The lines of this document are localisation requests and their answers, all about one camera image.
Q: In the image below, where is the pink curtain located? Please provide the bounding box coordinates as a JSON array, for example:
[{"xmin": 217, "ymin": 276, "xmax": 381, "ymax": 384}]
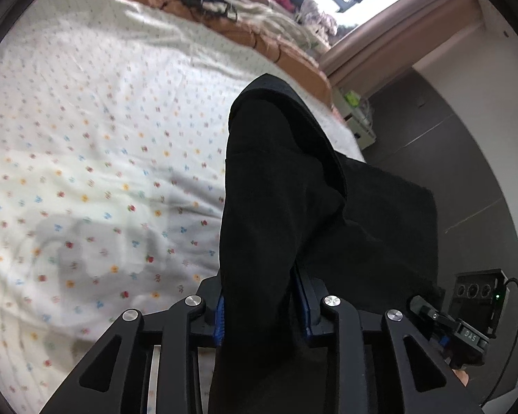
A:
[{"xmin": 319, "ymin": 0, "xmax": 484, "ymax": 96}]

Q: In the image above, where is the white floral bed sheet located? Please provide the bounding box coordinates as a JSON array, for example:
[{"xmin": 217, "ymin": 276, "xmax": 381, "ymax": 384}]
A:
[{"xmin": 0, "ymin": 0, "xmax": 367, "ymax": 397}]

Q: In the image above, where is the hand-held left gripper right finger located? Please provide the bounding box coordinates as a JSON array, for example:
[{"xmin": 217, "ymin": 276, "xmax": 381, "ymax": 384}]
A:
[{"xmin": 292, "ymin": 267, "xmax": 484, "ymax": 414}]

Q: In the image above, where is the black collared shirt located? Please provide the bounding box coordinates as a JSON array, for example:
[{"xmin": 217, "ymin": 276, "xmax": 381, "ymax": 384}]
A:
[{"xmin": 207, "ymin": 73, "xmax": 443, "ymax": 414}]

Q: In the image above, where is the patterned cloth pile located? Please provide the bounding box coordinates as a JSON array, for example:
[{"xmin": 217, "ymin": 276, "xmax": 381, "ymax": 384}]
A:
[{"xmin": 296, "ymin": 0, "xmax": 339, "ymax": 37}]

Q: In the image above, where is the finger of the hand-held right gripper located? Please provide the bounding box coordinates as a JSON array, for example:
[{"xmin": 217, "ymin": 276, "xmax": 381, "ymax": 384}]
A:
[{"xmin": 408, "ymin": 295, "xmax": 458, "ymax": 346}]

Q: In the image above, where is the white bedside cabinet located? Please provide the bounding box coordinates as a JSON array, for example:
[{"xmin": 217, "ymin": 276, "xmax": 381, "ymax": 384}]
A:
[{"xmin": 332, "ymin": 88, "xmax": 377, "ymax": 151}]

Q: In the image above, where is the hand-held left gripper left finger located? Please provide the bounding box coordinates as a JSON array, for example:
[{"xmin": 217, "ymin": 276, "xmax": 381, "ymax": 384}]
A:
[{"xmin": 39, "ymin": 274, "xmax": 225, "ymax": 414}]

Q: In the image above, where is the pile of clothes and pillows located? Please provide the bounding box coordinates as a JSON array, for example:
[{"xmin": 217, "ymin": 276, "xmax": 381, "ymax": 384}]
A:
[{"xmin": 155, "ymin": 0, "xmax": 333, "ymax": 52}]

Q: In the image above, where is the black straps and cable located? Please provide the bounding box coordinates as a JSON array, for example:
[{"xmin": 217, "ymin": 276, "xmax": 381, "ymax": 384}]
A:
[{"xmin": 170, "ymin": 0, "xmax": 239, "ymax": 24}]

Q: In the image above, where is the orange-brown quilt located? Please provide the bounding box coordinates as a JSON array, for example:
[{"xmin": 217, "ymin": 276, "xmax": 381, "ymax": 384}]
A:
[{"xmin": 82, "ymin": 0, "xmax": 333, "ymax": 108}]

